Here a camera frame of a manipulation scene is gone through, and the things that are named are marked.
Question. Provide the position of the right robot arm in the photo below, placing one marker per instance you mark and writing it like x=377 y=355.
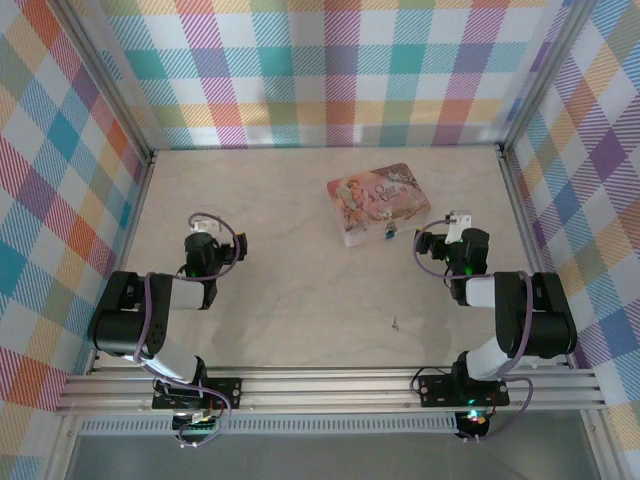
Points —
x=545 y=330

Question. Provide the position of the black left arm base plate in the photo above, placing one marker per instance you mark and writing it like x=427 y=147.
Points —
x=225 y=392

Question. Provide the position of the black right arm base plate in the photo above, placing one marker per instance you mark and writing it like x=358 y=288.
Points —
x=435 y=390

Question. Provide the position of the grey metal panel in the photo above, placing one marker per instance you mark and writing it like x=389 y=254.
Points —
x=325 y=457

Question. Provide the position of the aluminium frame post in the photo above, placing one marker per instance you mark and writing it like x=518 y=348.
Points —
x=542 y=75
x=105 y=75

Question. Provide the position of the aluminium table edge rail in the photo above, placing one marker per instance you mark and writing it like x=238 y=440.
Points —
x=530 y=250
x=127 y=240

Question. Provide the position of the pink decorated tin box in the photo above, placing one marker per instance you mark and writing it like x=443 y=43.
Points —
x=375 y=200

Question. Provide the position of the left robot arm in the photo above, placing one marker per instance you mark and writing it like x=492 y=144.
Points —
x=120 y=332

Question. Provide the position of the aluminium mounting rail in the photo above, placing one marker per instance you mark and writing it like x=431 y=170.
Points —
x=325 y=392

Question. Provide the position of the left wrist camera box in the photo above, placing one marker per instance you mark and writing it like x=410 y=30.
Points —
x=205 y=226

